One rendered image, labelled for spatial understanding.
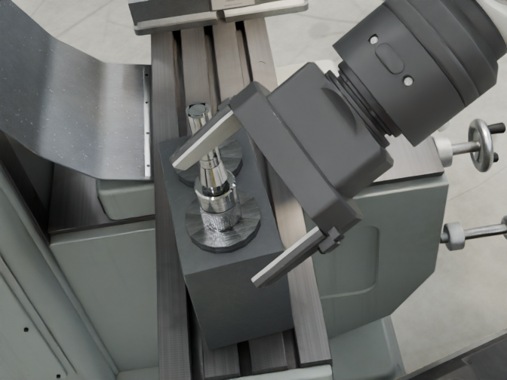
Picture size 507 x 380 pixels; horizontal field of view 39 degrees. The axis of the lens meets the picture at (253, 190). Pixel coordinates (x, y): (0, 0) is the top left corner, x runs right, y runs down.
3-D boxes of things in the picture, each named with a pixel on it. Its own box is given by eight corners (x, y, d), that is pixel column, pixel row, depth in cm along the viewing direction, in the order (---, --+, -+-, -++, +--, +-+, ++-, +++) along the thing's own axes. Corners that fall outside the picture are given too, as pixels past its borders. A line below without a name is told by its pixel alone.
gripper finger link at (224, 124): (188, 171, 53) (250, 119, 52) (170, 167, 50) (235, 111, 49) (176, 155, 54) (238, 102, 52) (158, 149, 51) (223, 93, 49)
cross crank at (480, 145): (487, 142, 160) (496, 103, 151) (505, 180, 152) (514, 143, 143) (418, 152, 160) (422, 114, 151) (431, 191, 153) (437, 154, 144)
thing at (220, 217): (250, 212, 83) (244, 185, 79) (222, 238, 81) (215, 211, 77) (222, 194, 85) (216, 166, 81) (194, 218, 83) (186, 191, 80)
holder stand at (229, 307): (259, 206, 109) (244, 113, 94) (295, 329, 95) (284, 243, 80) (182, 225, 108) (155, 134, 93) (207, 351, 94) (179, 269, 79)
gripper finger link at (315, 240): (247, 280, 48) (319, 224, 46) (262, 278, 51) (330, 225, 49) (260, 299, 47) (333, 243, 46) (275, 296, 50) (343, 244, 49)
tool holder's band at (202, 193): (244, 185, 79) (244, 179, 78) (215, 211, 77) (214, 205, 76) (216, 166, 81) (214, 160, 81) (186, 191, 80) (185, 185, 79)
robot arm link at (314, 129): (351, 243, 52) (485, 141, 50) (320, 240, 43) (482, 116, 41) (255, 114, 55) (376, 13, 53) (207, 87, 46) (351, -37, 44)
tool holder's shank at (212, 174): (234, 180, 78) (219, 107, 70) (214, 197, 77) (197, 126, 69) (214, 167, 80) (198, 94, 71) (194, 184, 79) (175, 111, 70)
